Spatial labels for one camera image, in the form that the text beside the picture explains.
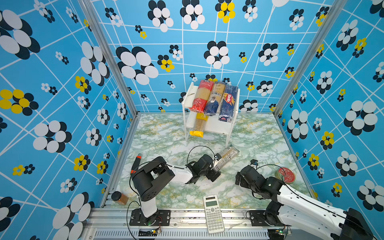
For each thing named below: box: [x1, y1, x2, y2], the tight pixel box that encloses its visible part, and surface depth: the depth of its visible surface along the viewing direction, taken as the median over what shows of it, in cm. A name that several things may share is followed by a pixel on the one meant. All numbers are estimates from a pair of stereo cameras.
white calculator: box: [203, 194, 225, 234], surface depth 75 cm
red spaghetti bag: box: [189, 80, 215, 114], surface depth 80 cm
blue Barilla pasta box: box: [218, 85, 239, 123], surface depth 75 cm
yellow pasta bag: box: [190, 113, 209, 138], surface depth 88 cm
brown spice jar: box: [111, 191, 129, 205], surface depth 74 cm
